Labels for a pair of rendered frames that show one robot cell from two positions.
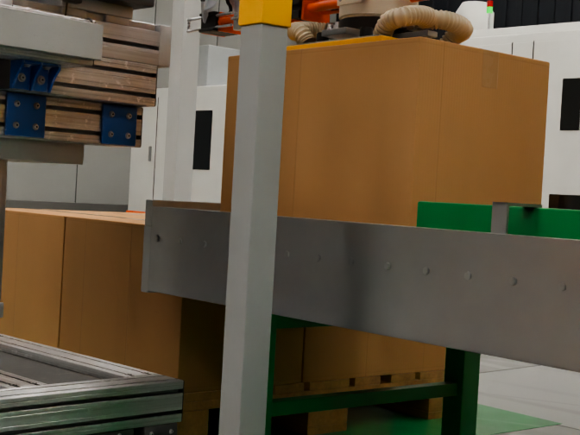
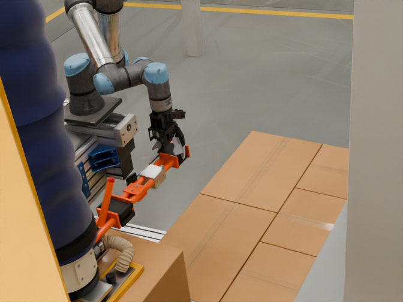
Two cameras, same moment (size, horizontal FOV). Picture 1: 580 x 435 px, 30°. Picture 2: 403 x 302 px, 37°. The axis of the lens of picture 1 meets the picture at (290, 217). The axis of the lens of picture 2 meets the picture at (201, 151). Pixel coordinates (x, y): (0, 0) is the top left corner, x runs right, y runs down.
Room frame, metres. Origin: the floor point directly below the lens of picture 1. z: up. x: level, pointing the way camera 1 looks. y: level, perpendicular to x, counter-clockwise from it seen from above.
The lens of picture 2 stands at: (2.40, -1.58, 2.26)
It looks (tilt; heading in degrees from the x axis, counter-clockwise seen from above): 33 degrees down; 73
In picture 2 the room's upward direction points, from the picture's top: 7 degrees counter-clockwise
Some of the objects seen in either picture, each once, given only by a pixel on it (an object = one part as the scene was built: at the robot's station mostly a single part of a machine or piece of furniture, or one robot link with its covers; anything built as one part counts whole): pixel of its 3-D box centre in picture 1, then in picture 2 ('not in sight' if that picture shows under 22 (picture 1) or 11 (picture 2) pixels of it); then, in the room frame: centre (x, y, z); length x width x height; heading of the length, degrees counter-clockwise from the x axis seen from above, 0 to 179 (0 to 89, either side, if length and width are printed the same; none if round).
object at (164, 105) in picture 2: not in sight; (161, 102); (2.84, 0.20, 1.30); 0.08 x 0.08 x 0.05
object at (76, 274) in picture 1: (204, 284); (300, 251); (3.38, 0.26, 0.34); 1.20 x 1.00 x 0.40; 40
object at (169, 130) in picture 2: not in sight; (162, 123); (2.83, 0.20, 1.22); 0.09 x 0.08 x 0.12; 39
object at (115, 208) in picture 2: (305, 10); (116, 211); (2.58, -0.01, 1.08); 0.10 x 0.08 x 0.06; 129
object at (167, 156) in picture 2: (222, 24); (174, 154); (2.85, 0.21, 1.08); 0.08 x 0.07 x 0.05; 39
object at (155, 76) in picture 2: not in sight; (157, 81); (2.83, 0.21, 1.38); 0.09 x 0.08 x 0.11; 94
